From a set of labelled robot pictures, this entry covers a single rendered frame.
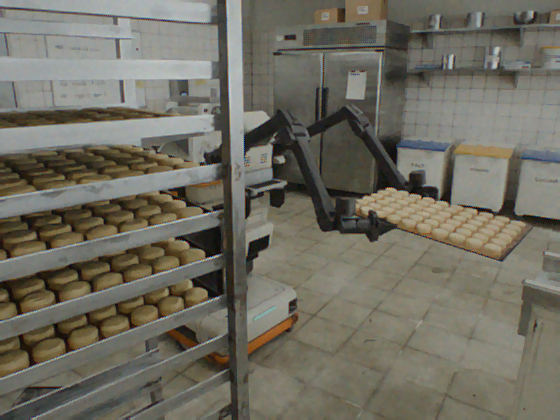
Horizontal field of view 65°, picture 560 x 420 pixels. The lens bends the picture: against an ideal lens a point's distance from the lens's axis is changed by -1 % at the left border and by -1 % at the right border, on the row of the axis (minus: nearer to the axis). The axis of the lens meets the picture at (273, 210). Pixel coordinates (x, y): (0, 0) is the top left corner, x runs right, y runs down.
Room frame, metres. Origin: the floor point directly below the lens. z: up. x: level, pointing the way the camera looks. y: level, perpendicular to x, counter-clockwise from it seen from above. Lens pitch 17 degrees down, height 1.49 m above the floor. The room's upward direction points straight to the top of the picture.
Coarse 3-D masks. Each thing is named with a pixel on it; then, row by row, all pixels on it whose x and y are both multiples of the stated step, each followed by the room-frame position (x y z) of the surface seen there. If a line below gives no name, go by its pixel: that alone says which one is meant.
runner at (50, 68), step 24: (0, 72) 0.59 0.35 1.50; (24, 72) 0.60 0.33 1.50; (48, 72) 0.62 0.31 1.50; (72, 72) 0.64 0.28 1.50; (96, 72) 0.67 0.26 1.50; (120, 72) 0.69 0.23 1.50; (144, 72) 0.71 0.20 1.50; (168, 72) 0.74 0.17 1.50; (192, 72) 0.77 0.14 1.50; (216, 72) 0.80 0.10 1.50
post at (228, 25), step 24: (240, 0) 0.80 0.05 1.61; (240, 24) 0.80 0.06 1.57; (240, 48) 0.80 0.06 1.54; (240, 72) 0.80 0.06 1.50; (240, 96) 0.80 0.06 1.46; (240, 120) 0.80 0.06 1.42; (240, 144) 0.79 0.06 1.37; (240, 168) 0.79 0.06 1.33; (240, 192) 0.79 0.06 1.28; (240, 216) 0.79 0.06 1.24; (240, 240) 0.79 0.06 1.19; (240, 264) 0.79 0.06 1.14; (240, 288) 0.79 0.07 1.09; (240, 312) 0.79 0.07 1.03; (240, 336) 0.79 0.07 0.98; (240, 360) 0.79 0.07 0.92; (240, 384) 0.79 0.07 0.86; (240, 408) 0.78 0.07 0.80
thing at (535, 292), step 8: (528, 280) 1.20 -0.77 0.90; (528, 288) 1.18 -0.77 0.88; (536, 288) 1.17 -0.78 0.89; (544, 288) 1.15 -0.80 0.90; (552, 288) 1.15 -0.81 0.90; (528, 296) 1.18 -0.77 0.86; (536, 296) 1.17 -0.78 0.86; (544, 296) 1.15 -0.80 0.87; (552, 296) 1.14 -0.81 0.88; (544, 304) 1.15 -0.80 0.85; (552, 304) 1.14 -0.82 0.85
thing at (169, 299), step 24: (168, 288) 0.88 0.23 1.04; (192, 288) 0.84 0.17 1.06; (96, 312) 0.74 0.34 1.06; (120, 312) 0.77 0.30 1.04; (144, 312) 0.74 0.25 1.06; (168, 312) 0.76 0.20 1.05; (24, 336) 0.66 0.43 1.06; (48, 336) 0.67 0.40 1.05; (72, 336) 0.66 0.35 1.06; (96, 336) 0.67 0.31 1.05; (0, 360) 0.59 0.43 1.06; (24, 360) 0.59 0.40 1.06
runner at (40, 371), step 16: (208, 304) 0.78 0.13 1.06; (224, 304) 0.80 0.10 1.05; (160, 320) 0.71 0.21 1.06; (176, 320) 0.73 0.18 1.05; (192, 320) 0.75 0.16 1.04; (112, 336) 0.65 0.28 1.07; (128, 336) 0.67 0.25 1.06; (144, 336) 0.69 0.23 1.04; (80, 352) 0.62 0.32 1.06; (96, 352) 0.63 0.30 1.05; (112, 352) 0.65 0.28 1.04; (32, 368) 0.57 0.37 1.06; (48, 368) 0.58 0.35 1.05; (64, 368) 0.60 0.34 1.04; (0, 384) 0.54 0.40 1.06; (16, 384) 0.55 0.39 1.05
